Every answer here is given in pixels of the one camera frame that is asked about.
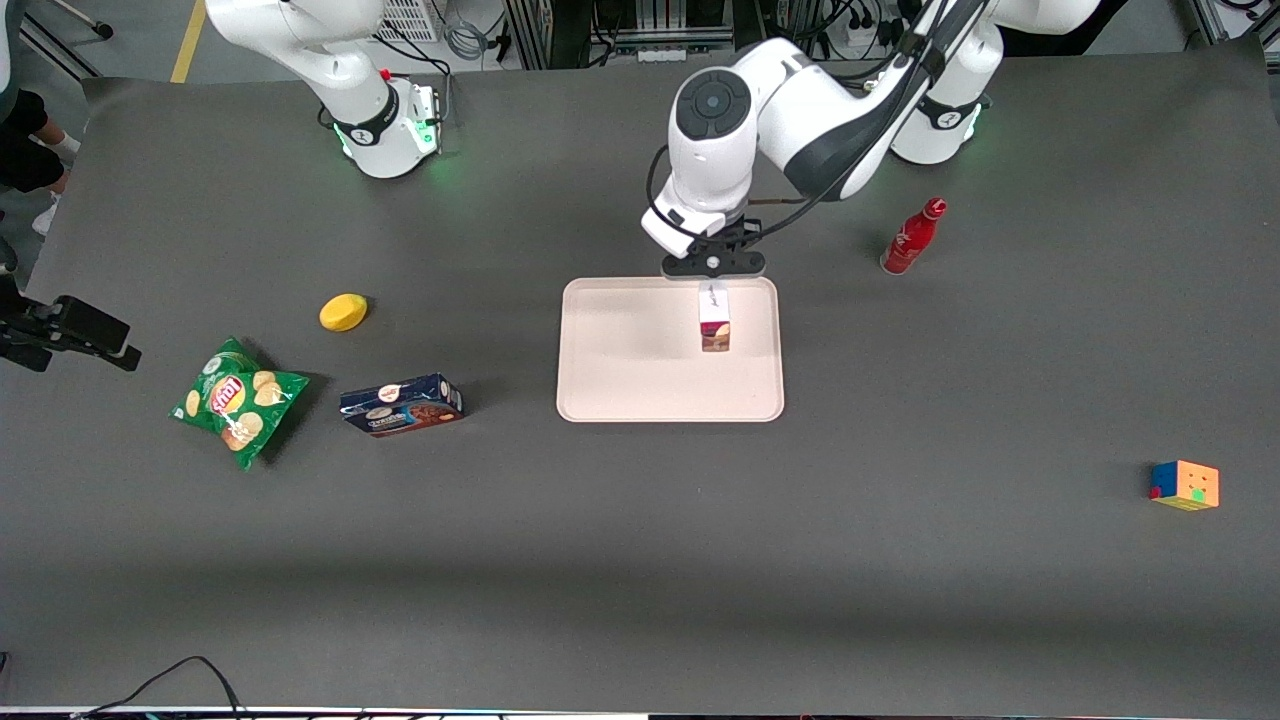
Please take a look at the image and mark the multicoloured puzzle cube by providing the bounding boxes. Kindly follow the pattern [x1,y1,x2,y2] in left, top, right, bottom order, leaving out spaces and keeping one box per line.
[1149,460,1221,512]

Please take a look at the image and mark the yellow lemon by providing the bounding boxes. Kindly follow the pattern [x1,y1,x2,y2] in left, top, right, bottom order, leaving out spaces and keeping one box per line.
[319,293,369,333]

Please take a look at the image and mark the blue cookie box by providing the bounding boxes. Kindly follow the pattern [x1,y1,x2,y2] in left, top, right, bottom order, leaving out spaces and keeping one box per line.
[339,373,466,439]

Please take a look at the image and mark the white rectangular tray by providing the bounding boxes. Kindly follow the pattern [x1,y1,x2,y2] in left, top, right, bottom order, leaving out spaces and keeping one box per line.
[556,276,786,423]

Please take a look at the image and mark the green chips bag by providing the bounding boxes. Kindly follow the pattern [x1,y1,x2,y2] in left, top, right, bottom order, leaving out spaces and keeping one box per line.
[169,337,311,471]

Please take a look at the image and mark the red cookie box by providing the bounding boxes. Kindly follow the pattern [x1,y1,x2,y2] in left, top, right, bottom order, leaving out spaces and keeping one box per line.
[698,278,732,353]

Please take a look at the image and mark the grey coiled cable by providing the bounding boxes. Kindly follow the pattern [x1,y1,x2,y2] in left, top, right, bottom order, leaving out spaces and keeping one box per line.
[443,18,489,61]

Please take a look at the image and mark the person leg black trousers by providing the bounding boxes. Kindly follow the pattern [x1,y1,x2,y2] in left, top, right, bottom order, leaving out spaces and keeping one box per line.
[0,88,81,236]

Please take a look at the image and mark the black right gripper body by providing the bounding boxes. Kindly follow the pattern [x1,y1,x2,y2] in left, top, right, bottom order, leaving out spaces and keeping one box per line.
[0,295,142,373]

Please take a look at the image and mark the black floor cable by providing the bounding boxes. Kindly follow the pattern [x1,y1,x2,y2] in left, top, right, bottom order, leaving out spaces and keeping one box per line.
[70,656,246,720]

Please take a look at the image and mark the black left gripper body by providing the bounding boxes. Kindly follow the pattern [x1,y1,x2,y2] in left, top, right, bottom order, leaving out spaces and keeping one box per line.
[661,222,767,280]

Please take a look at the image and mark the red drink bottle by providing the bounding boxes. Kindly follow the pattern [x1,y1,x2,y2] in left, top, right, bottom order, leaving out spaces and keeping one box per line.
[880,197,947,276]

